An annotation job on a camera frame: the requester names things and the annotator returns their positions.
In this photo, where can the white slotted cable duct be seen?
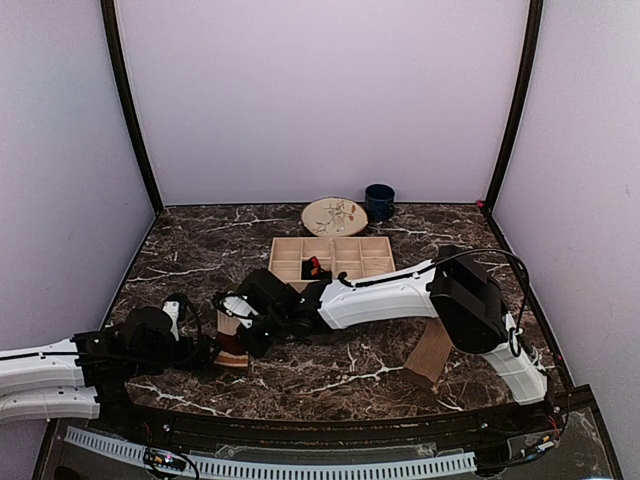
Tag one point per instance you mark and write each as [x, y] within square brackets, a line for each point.
[167, 465]

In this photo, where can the right black corner post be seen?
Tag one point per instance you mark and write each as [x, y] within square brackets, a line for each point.
[521, 87]

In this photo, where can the beige striped sock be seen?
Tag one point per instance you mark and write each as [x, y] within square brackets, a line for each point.
[232, 354]

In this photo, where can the dark blue mug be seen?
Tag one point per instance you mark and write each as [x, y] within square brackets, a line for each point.
[379, 202]

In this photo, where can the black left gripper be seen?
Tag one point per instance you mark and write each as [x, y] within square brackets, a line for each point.
[188, 363]

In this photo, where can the tan plain sock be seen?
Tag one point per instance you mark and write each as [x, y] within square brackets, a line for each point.
[427, 360]

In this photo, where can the black argyle sock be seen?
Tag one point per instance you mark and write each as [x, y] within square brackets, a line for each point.
[311, 269]

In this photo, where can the patterned ceramic plate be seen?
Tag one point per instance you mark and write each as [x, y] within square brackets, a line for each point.
[334, 217]

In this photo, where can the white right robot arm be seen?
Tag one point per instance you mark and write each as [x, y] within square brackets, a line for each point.
[453, 287]

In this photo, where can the left black corner post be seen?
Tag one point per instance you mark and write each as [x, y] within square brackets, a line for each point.
[117, 59]

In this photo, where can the wooden compartment tray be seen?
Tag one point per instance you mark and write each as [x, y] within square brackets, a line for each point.
[358, 257]

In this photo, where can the black corner post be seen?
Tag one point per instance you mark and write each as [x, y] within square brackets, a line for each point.
[521, 87]
[117, 59]

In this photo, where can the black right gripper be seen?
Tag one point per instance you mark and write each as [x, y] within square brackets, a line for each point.
[256, 348]

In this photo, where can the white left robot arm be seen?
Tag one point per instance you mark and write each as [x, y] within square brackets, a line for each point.
[85, 376]

